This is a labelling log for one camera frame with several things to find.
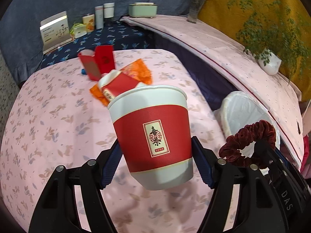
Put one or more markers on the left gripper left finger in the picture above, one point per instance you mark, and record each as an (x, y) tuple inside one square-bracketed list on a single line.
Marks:
[(56, 209)]

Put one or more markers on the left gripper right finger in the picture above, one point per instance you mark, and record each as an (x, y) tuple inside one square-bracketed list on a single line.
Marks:
[(257, 210)]

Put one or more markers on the dark red velvet scrunchie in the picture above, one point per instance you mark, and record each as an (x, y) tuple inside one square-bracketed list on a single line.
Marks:
[(262, 133)]

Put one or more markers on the red white paper cup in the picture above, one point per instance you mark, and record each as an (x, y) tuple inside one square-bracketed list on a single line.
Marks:
[(153, 130)]

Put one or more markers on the orange plastic bag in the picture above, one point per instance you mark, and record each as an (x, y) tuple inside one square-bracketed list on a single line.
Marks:
[(137, 70)]

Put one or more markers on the squashed red paper cup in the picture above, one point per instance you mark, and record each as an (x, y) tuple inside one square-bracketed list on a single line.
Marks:
[(115, 83)]

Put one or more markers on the red card envelope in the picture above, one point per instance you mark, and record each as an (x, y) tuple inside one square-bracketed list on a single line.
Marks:
[(97, 62)]

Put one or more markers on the white lined trash bin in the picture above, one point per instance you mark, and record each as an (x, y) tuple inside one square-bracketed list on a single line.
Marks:
[(239, 109)]

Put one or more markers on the pink bunny print tablecloth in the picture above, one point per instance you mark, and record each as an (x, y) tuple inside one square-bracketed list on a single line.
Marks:
[(56, 121)]

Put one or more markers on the pink dotted shelf cloth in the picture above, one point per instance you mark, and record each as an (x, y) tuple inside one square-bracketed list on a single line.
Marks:
[(227, 57)]

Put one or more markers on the green plant white pot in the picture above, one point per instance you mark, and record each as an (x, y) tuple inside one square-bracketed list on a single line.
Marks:
[(275, 29)]

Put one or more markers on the blue velvet backdrop cloth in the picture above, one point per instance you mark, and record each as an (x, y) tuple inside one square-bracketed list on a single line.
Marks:
[(21, 42)]

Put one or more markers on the white booklet display box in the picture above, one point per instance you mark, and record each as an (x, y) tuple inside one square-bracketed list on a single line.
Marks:
[(55, 32)]

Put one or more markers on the green yellow snack packet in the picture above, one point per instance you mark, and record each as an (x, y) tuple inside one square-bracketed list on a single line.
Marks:
[(78, 30)]

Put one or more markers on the navy floral cloth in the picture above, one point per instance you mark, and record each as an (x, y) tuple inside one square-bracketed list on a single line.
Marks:
[(120, 35)]

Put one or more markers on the orange floral tin can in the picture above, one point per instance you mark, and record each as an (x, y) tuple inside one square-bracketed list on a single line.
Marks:
[(88, 21)]

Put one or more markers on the tall white bottle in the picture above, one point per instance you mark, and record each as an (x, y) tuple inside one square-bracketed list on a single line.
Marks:
[(99, 17)]

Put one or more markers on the white cylindrical jar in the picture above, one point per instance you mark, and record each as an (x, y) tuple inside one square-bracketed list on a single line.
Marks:
[(108, 10)]

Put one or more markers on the mint green tissue box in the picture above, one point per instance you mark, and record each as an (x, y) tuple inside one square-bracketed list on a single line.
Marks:
[(141, 9)]

